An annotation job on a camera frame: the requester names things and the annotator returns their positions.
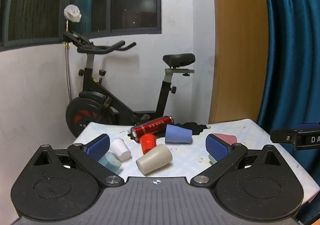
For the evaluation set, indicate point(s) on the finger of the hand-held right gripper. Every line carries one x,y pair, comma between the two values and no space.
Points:
303,137

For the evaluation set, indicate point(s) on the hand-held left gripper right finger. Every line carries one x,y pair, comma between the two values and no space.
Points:
217,148

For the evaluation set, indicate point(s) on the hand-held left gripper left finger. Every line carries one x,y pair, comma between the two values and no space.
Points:
98,146

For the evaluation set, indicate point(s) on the pink cup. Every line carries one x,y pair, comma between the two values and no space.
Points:
228,138

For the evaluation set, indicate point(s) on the clear light blue cup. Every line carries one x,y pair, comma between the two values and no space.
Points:
111,162

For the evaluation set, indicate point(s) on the white cup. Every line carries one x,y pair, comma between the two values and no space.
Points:
120,149

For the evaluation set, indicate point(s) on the red cup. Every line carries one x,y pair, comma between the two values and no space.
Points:
148,142

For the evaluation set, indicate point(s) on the beige cup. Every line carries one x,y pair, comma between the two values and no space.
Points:
155,160

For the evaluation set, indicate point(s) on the black cloth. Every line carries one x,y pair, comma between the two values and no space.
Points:
195,127

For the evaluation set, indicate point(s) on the black exercise bike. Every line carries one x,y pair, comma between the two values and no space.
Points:
87,94

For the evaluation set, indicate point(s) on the red metal can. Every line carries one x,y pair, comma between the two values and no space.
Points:
152,127

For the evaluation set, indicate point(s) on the blue curtain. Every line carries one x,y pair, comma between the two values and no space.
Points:
287,39

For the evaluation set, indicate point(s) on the wooden panel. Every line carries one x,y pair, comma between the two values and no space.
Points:
237,39

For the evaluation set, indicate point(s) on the white plastic bag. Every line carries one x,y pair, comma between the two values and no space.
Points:
72,13

